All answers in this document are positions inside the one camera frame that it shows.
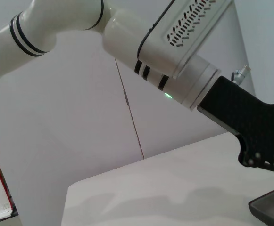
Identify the silver cylindrical wrist fitting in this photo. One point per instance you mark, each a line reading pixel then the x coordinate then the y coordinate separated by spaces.
pixel 240 74

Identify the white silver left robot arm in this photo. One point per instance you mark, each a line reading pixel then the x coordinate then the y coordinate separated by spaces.
pixel 44 30

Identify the black glasses case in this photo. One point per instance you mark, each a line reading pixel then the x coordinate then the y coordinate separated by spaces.
pixel 273 207

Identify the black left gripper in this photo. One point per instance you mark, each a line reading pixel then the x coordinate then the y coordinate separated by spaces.
pixel 245 117

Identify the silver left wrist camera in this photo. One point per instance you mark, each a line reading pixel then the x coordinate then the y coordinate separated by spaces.
pixel 186 47

